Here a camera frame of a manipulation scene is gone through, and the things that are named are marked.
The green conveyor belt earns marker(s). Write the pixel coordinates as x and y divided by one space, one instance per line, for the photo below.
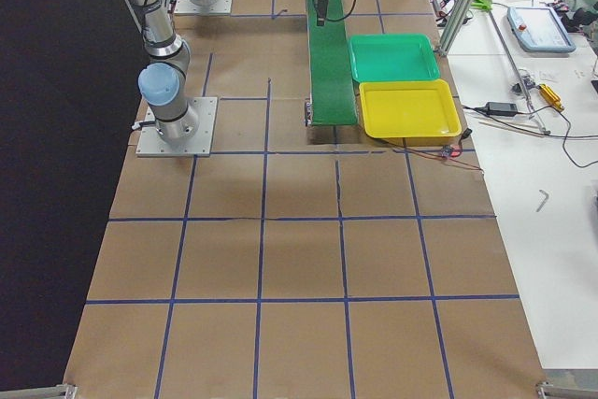
332 99

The green plastic tray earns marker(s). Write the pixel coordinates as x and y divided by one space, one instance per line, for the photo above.
392 57

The yellow plastic tray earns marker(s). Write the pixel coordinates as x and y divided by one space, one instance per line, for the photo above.
409 109

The green plastic clip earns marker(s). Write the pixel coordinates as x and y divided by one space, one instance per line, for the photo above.
483 5

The small red circuit board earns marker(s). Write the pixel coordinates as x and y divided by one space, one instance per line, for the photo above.
450 152

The black power adapter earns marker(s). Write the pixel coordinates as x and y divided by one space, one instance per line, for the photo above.
502 109

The teach pendant tablet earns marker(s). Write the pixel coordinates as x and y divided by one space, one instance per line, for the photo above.
539 30

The yellow metal block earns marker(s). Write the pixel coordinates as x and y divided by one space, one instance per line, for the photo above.
550 96

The metal allen key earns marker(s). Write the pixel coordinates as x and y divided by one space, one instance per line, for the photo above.
545 196

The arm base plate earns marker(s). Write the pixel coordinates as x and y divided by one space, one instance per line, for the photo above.
203 7
192 135

